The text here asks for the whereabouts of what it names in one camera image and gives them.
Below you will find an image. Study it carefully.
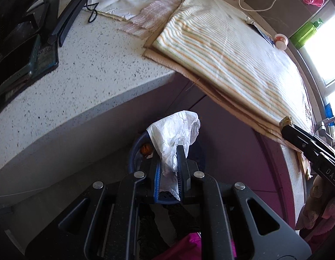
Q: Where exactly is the blue trash bin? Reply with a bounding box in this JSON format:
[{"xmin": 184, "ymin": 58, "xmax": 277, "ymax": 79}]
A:
[{"xmin": 128, "ymin": 131, "xmax": 207, "ymax": 205}]

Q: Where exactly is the white tissue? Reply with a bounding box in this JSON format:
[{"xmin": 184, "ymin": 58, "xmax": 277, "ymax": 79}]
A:
[{"xmin": 146, "ymin": 110, "xmax": 201, "ymax": 201}]

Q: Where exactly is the person's right hand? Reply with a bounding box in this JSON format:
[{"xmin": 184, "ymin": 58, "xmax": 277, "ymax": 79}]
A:
[{"xmin": 295, "ymin": 177, "xmax": 335, "ymax": 231}]

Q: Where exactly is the window frame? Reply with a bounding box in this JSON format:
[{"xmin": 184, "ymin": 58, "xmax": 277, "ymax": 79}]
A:
[{"xmin": 288, "ymin": 3, "xmax": 335, "ymax": 144}]

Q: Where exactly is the white cloth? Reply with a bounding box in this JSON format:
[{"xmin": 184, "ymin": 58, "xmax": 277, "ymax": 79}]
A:
[{"xmin": 83, "ymin": 0, "xmax": 168, "ymax": 22}]

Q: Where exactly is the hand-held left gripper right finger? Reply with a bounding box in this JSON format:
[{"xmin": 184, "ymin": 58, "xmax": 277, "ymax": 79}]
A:
[{"xmin": 176, "ymin": 145, "xmax": 311, "ymax": 260}]

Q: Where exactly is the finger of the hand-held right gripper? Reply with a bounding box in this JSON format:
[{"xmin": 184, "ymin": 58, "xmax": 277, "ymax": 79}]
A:
[
  {"xmin": 282, "ymin": 127, "xmax": 317, "ymax": 156},
  {"xmin": 291, "ymin": 125, "xmax": 324, "ymax": 147}
]

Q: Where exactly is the blue plastic item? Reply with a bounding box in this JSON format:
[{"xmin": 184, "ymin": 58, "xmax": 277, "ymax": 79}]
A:
[{"xmin": 323, "ymin": 102, "xmax": 334, "ymax": 127}]

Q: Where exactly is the tan towel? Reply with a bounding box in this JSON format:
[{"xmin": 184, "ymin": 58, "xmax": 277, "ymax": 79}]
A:
[{"xmin": 142, "ymin": 0, "xmax": 314, "ymax": 180}]

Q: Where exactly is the orange peel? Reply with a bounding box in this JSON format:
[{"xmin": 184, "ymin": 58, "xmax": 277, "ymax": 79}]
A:
[{"xmin": 140, "ymin": 143, "xmax": 154, "ymax": 159}]

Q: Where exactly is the person's pink clothing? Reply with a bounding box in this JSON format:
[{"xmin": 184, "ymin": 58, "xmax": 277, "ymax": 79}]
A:
[{"xmin": 154, "ymin": 232, "xmax": 237, "ymax": 260}]

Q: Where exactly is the green plastic bottle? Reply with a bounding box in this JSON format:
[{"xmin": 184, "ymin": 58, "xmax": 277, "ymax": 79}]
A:
[{"xmin": 289, "ymin": 18, "xmax": 324, "ymax": 50}]

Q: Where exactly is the person's right forearm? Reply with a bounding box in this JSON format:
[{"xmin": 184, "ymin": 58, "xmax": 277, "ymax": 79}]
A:
[{"xmin": 300, "ymin": 211, "xmax": 335, "ymax": 252}]

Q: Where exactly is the black cable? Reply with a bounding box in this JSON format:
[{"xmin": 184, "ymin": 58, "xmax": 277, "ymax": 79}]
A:
[{"xmin": 85, "ymin": 0, "xmax": 101, "ymax": 23}]

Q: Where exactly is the pinkish woven cloth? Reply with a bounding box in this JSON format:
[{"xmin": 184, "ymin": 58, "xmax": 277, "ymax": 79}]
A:
[{"xmin": 119, "ymin": 0, "xmax": 184, "ymax": 40}]

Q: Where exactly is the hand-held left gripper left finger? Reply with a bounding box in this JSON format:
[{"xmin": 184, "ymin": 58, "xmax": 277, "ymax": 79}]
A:
[{"xmin": 25, "ymin": 152, "xmax": 162, "ymax": 260}]

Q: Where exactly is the metal faucet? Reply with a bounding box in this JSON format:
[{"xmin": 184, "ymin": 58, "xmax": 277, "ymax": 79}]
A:
[{"xmin": 314, "ymin": 114, "xmax": 335, "ymax": 142}]

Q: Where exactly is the flattened toothpaste tube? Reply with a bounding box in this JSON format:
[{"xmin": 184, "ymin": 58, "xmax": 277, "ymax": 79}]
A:
[{"xmin": 245, "ymin": 16, "xmax": 276, "ymax": 46}]

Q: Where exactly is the small white red cup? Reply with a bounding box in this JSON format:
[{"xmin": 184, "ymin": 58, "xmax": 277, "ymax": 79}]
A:
[{"xmin": 274, "ymin": 33, "xmax": 289, "ymax": 50}]

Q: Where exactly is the black stove bar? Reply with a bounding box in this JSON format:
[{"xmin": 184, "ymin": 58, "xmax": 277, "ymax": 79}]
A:
[{"xmin": 49, "ymin": 0, "xmax": 95, "ymax": 47}]

